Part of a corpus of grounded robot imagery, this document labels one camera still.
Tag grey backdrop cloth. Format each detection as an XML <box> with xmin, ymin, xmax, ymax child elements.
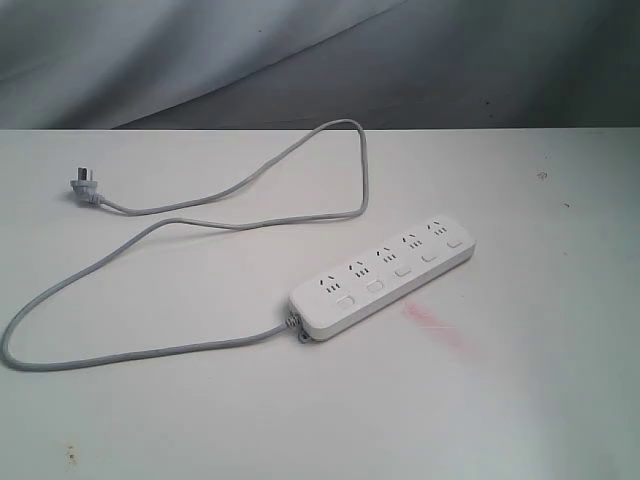
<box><xmin>1</xmin><ymin>1</ymin><xmax>639</xmax><ymax>129</ymax></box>

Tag grey wall plug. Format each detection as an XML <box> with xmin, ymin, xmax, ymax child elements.
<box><xmin>70</xmin><ymin>167</ymin><xmax>103</xmax><ymax>206</ymax></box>

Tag white five-socket power strip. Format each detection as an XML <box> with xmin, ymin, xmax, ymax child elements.
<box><xmin>287</xmin><ymin>215</ymin><xmax>476</xmax><ymax>342</ymax></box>

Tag grey power cord with plug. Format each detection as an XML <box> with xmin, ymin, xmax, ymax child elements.
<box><xmin>0</xmin><ymin>118</ymin><xmax>371</xmax><ymax>372</ymax></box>

